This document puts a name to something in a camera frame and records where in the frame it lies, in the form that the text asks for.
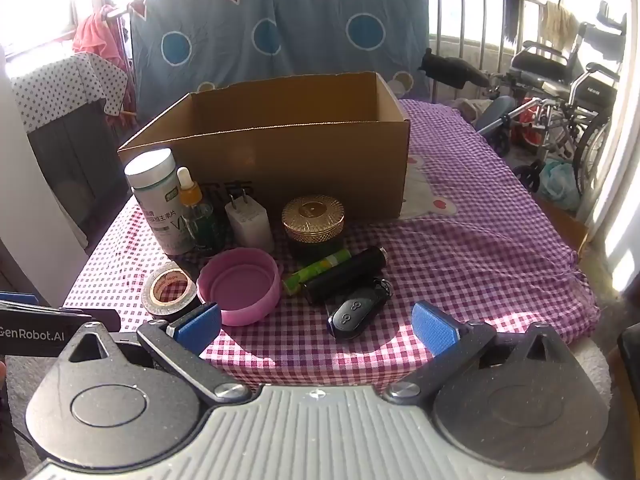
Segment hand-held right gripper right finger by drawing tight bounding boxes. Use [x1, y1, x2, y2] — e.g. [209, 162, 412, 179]
[382, 301, 573, 406]

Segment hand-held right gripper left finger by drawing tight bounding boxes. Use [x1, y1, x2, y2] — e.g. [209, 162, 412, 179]
[57, 301, 252, 405]

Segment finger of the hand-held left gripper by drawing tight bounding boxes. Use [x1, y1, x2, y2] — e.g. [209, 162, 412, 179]
[0, 291, 122, 332]

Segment black tape roll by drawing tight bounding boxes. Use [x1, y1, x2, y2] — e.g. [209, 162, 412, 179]
[141, 261, 200, 322]

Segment pink plastic lid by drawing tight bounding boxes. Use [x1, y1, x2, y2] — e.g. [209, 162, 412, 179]
[196, 248, 282, 327]

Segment black car key fob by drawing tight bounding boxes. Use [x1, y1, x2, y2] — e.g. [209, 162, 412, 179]
[327, 279, 394, 343]

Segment black flashlight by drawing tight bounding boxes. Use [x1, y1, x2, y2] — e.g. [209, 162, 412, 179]
[304, 246, 388, 305]

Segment white charger plug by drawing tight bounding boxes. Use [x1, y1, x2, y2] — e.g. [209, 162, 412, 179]
[224, 183, 275, 253]

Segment green tube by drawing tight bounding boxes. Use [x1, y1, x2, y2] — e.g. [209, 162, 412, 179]
[281, 248, 353, 295]

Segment green dropper bottle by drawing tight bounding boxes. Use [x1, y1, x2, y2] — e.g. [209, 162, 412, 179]
[176, 166, 221, 256]

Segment white supplement bottle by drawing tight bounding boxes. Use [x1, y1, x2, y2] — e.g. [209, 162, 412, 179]
[124, 148, 193, 256]

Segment gold lidded jar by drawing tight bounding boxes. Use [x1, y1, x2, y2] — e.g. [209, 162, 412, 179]
[281, 196, 347, 258]

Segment brown cardboard box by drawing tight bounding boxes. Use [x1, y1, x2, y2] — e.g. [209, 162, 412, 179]
[117, 71, 412, 221]

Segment purple checked tablecloth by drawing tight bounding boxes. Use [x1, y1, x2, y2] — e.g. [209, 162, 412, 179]
[62, 99, 601, 396]

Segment dark cabinet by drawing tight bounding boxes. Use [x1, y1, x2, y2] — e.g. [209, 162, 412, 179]
[27, 95, 136, 256]

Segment white fleece blanket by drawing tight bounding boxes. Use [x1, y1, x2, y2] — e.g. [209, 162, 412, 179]
[570, 337, 613, 411]

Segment flat cardboard piece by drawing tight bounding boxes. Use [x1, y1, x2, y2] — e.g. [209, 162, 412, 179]
[537, 197, 590, 256]

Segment light blue plastic bag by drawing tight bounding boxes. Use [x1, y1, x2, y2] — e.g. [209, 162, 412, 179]
[537, 159, 583, 211]

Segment white star printed cloth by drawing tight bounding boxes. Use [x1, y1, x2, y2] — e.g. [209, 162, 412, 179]
[10, 51, 128, 133]

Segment red bag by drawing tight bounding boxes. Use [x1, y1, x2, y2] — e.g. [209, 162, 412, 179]
[515, 105, 546, 146]

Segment black cloth item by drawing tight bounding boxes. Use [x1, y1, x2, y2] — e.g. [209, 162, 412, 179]
[419, 48, 491, 90]

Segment pink hanging clothing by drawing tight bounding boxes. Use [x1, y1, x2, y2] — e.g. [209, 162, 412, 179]
[72, 4, 136, 116]

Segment black wheelchair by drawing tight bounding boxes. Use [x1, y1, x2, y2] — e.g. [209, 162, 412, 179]
[475, 2, 628, 196]

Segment blue blanket with circles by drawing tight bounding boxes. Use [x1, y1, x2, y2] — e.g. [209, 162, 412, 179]
[129, 0, 431, 121]

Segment grey hanging cloth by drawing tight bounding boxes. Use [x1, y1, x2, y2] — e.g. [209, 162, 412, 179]
[502, 0, 523, 43]

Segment beige hanging towel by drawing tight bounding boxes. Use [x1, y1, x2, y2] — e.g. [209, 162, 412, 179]
[540, 0, 581, 51]

